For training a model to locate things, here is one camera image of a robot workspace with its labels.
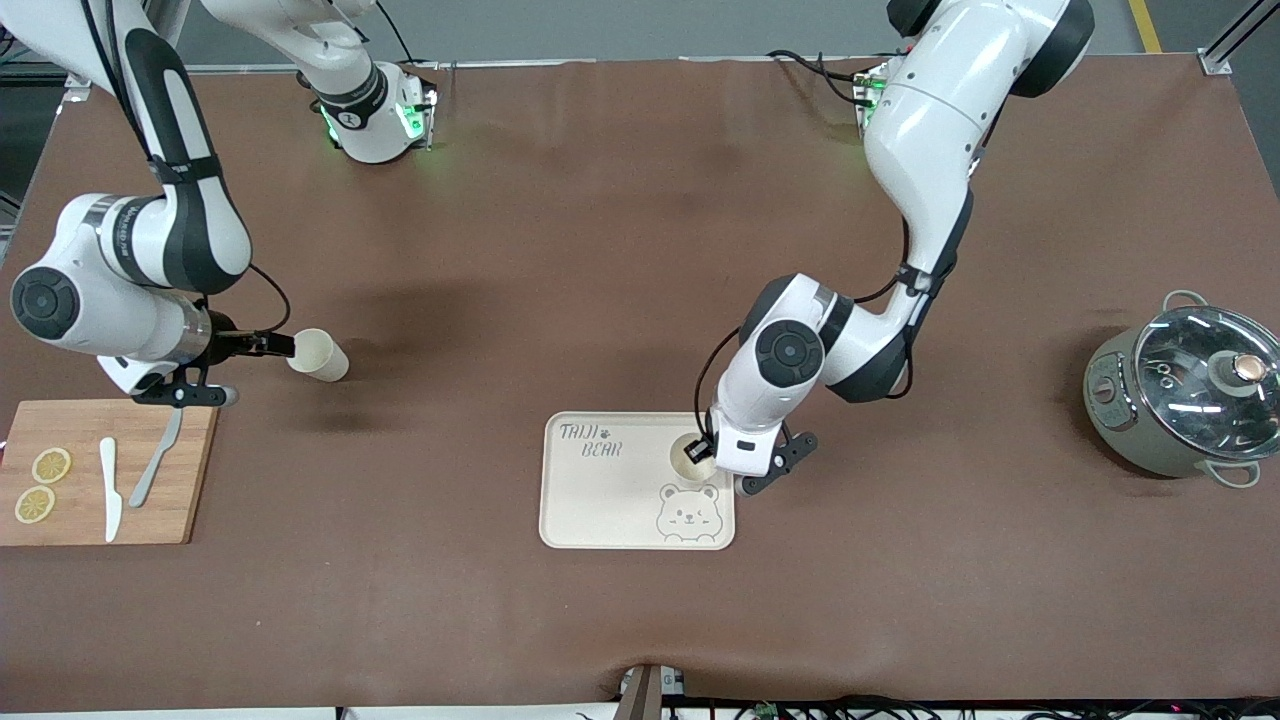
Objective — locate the green electric cooking pot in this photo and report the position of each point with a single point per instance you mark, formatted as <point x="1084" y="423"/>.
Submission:
<point x="1115" y="410"/>

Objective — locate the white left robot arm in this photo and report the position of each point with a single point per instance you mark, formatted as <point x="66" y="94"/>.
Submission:
<point x="930" y="120"/>

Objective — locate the white plastic knife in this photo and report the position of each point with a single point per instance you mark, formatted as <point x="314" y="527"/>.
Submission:
<point x="110" y="490"/>

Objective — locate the wooden cutting board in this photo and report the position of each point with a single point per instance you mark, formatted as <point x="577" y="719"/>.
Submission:
<point x="80" y="430"/>

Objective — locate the white plastic cup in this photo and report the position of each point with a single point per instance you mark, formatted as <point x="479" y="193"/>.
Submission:
<point x="322" y="356"/>
<point x="685" y="470"/>

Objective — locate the cream bear print tray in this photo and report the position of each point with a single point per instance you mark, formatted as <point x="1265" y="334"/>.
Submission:
<point x="610" y="500"/>

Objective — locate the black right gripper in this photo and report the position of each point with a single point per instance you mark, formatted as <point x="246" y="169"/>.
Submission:
<point x="233" y="343"/>

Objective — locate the yellow lemon slice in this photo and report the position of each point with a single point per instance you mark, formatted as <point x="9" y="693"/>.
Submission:
<point x="51" y="466"/>
<point x="35" y="505"/>

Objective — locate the glass pot lid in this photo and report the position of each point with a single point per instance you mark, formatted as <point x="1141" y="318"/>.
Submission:
<point x="1190" y="370"/>

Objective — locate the grey plastic knife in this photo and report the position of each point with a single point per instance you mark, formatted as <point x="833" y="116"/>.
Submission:
<point x="152" y="465"/>

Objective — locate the brown table cover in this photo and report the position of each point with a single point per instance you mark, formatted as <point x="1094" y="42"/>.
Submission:
<point x="600" y="250"/>

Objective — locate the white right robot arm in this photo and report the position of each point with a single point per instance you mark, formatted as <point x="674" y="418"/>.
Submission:
<point x="100" y="300"/>

